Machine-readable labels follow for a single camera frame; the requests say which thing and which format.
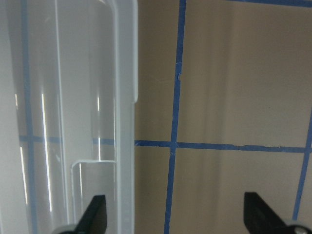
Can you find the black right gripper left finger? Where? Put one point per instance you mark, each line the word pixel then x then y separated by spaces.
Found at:
pixel 93 214

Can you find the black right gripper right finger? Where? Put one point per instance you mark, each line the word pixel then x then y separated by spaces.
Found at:
pixel 259 218

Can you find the clear plastic box lid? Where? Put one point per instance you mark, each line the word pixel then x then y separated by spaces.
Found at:
pixel 68 86

